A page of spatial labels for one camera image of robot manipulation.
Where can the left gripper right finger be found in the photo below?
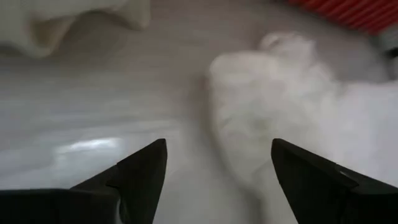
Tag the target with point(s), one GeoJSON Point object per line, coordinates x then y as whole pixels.
{"type": "Point", "coordinates": [317, 193]}

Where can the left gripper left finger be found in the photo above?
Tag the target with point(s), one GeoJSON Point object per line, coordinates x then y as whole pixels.
{"type": "Point", "coordinates": [133, 186]}

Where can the white lace top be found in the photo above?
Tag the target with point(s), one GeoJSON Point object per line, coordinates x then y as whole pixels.
{"type": "Point", "coordinates": [280, 102]}

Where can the red plastic laundry bin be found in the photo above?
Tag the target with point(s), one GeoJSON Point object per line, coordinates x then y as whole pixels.
{"type": "Point", "coordinates": [357, 12]}

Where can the beige folded cloth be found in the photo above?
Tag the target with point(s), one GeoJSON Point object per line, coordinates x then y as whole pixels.
{"type": "Point", "coordinates": [31, 18]}

